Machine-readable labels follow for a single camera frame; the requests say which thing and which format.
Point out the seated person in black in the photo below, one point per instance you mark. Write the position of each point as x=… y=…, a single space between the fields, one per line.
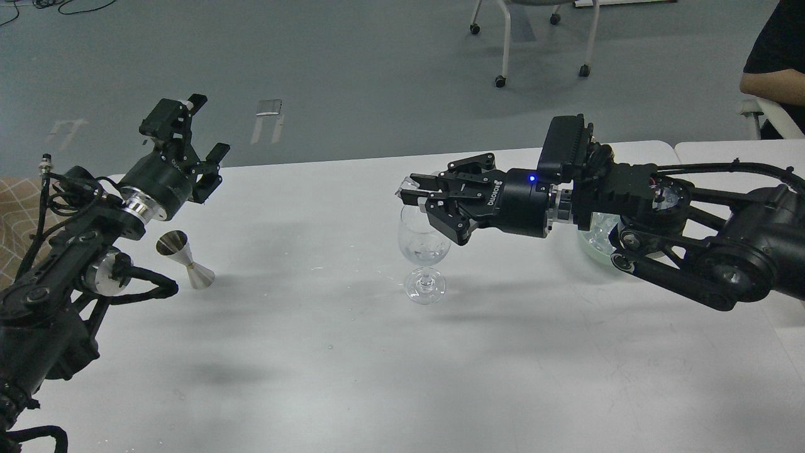
x=775 y=66

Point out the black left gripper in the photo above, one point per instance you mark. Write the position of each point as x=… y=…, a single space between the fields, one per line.
x=172 y=174

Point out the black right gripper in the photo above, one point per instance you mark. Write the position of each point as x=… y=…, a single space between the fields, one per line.
x=473 y=193

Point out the green bowl of ice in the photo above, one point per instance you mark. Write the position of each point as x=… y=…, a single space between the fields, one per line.
x=595 y=241

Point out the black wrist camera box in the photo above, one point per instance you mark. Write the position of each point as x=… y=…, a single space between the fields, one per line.
x=564 y=152

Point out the grey white office chair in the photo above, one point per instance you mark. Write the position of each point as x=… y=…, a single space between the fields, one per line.
x=517 y=29

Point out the steel double jigger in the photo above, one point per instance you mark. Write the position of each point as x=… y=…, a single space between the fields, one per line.
x=175 y=246

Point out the silver floor plate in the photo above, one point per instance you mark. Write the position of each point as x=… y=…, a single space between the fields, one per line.
x=269 y=107

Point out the clear ice cube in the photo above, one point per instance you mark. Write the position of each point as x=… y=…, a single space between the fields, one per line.
x=406 y=184

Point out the beige checkered seat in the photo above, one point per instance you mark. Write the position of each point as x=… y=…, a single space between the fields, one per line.
x=20 y=199

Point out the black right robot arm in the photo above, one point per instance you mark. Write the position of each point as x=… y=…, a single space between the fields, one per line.
x=717 y=234

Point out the clear wine glass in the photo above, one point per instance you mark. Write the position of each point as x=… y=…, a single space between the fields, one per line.
x=424 y=247

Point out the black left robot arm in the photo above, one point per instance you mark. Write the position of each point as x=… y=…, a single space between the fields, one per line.
x=73 y=272

